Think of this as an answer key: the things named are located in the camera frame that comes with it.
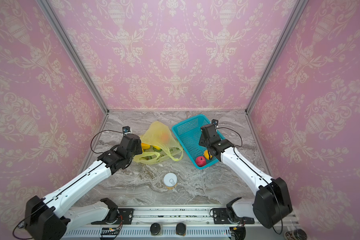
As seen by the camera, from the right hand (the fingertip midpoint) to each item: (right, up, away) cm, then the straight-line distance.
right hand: (206, 136), depth 85 cm
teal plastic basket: (-8, 0, +21) cm, 23 cm away
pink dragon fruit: (-3, -15, +2) cm, 15 cm away
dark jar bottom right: (+34, -38, -23) cm, 56 cm away
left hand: (-38, -3, -4) cm, 38 cm away
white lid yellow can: (-20, -24, -4) cm, 31 cm away
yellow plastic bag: (-27, -5, -3) cm, 27 cm away
